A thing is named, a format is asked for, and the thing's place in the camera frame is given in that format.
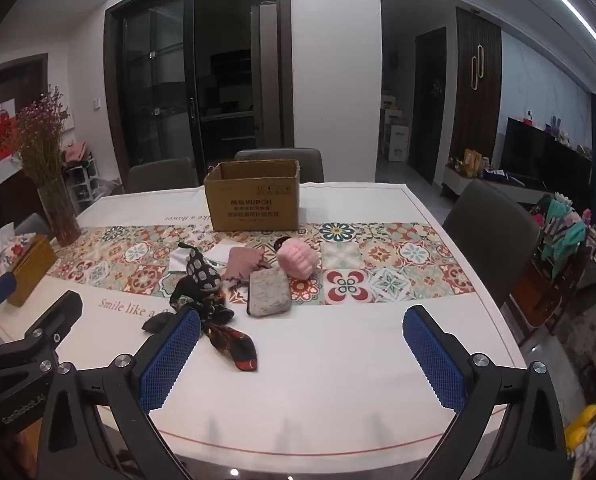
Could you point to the pink cloth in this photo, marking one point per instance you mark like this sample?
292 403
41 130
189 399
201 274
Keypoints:
243 262

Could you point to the pink fluffy plush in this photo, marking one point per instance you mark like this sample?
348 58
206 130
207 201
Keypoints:
298 260

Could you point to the dried purple flowers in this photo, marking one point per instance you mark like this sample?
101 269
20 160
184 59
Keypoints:
42 135

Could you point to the yellow woven tissue box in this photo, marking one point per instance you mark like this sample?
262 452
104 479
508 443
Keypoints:
30 275

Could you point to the white shoe rack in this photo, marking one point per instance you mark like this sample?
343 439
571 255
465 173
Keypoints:
82 185

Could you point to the white zigzag-edged cloth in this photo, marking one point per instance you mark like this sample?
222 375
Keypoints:
177 261

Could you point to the black white patterned pouch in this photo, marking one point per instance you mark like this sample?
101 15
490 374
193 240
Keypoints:
202 267

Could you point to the brown cardboard box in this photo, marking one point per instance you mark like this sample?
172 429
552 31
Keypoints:
253 205

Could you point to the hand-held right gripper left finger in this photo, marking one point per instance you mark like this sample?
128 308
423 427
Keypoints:
170 360

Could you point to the grey fabric pouch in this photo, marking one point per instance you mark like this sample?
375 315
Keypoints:
269 295

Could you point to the high chair with clothes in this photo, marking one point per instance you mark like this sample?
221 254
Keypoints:
558 260

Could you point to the red wall poster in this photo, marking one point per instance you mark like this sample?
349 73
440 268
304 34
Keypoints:
2 135

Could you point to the dark wooden door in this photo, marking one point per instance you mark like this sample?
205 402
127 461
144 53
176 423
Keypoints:
430 110

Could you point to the pink bag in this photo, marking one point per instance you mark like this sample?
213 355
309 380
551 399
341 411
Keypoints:
76 151

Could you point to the dark glass sliding door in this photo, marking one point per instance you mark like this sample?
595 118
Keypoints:
167 85

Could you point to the gold picture frame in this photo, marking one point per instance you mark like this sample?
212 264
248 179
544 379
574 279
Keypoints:
473 162

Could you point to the dark red patterned scarf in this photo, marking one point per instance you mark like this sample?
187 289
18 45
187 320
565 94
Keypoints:
232 347

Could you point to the grey dining chair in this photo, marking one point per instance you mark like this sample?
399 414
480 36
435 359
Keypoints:
310 165
160 175
493 240

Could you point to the white television cabinet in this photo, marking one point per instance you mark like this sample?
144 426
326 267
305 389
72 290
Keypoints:
478 185

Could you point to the glass vase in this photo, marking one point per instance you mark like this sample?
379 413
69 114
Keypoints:
60 215

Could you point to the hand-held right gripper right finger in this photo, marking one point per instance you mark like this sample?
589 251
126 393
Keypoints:
435 360

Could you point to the white hallway shelf unit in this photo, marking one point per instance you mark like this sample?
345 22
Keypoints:
398 135

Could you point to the black television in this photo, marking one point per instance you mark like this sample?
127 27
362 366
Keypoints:
543 155

